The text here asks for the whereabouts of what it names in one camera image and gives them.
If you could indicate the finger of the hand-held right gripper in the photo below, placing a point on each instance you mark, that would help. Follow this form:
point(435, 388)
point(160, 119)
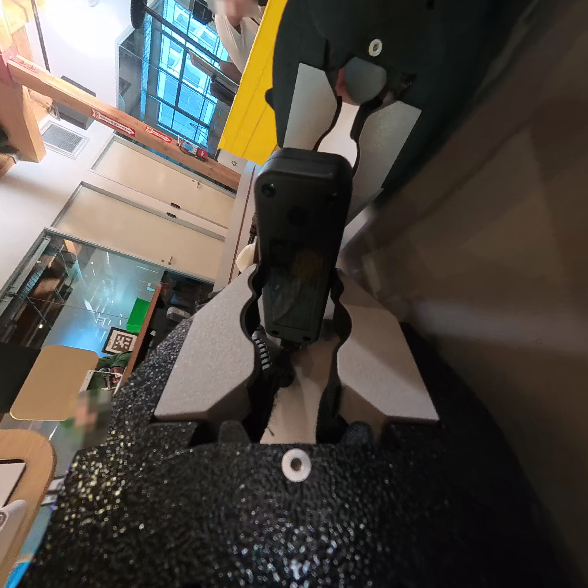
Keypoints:
point(390, 138)
point(307, 110)

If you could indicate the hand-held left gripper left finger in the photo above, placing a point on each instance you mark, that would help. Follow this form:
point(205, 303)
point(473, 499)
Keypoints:
point(206, 367)

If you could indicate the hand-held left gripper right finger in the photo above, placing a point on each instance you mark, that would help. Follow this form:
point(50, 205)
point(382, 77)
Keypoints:
point(381, 367)

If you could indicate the white plug adapter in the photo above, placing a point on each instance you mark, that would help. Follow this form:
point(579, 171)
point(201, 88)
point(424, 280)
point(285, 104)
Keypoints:
point(247, 259)

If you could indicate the yellow plastic bin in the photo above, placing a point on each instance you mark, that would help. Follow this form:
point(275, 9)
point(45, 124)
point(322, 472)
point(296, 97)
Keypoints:
point(248, 115)

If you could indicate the green box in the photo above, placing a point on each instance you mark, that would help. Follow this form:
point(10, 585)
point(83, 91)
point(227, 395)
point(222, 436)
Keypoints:
point(140, 314)

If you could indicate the framed fiducial tag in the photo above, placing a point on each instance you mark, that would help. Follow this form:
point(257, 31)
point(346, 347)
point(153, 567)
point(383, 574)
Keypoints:
point(120, 341)

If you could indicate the red fire extinguisher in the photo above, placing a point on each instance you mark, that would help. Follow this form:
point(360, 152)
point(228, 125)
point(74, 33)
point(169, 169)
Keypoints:
point(195, 150)

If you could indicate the large window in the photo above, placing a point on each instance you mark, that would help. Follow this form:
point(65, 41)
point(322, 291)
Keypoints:
point(179, 92)

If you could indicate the plain wooden board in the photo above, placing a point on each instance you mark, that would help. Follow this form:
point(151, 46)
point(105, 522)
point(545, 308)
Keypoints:
point(55, 381)

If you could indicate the black round disc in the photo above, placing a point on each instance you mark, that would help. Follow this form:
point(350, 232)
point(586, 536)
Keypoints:
point(138, 13)

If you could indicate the black wall box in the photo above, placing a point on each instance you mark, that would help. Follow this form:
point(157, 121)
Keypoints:
point(76, 117)

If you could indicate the white wall vent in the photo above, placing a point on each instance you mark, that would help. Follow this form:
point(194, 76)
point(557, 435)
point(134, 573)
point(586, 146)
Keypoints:
point(64, 140)

